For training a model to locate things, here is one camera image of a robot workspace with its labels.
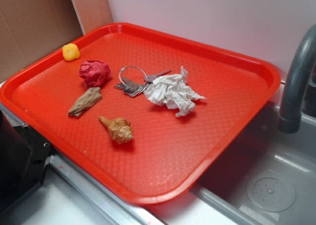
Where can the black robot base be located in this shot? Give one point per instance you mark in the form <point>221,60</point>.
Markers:
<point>24,156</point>

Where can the crumpled white paper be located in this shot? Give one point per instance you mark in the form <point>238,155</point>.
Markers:
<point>173,92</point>

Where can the crumpled red paper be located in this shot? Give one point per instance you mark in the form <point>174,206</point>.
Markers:
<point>94,73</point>

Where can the red plastic tray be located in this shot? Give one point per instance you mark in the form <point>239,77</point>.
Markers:
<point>167,154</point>

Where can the tan conch seashell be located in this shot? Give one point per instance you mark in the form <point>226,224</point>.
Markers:
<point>119,129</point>

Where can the brown driftwood piece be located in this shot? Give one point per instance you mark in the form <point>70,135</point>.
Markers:
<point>86,101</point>

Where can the yellow rubber duck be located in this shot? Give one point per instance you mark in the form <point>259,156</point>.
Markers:
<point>70,52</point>

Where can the grey plastic sink basin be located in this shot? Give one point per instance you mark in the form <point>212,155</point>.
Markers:
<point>219,196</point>

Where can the grey sink faucet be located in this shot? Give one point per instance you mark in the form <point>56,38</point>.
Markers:
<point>299,94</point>

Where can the sink drain cover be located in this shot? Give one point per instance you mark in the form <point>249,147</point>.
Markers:
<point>271,194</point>

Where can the brown cardboard panel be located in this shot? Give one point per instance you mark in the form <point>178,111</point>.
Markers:
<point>32,29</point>

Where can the silver keys on ring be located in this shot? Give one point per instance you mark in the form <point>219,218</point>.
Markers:
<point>133,89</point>

